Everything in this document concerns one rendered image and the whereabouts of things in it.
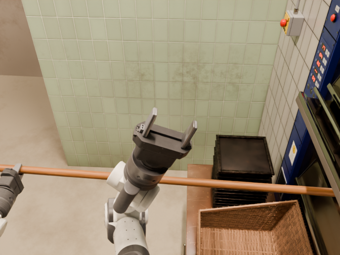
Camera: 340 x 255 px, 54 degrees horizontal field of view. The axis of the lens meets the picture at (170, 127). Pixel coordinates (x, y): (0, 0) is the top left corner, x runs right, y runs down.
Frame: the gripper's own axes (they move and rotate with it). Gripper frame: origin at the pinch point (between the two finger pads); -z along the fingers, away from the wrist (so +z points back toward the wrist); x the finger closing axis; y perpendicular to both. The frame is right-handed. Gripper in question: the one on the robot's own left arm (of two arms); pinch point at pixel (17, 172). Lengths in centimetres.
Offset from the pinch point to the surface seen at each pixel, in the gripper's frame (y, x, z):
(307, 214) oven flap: 116, 26, -9
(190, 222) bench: 67, 62, -26
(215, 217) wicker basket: 79, 52, -23
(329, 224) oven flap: 121, 20, -1
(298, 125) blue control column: 116, 9, -48
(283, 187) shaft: 100, 0, -1
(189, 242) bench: 67, 62, -14
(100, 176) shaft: 32.8, -0.4, -0.5
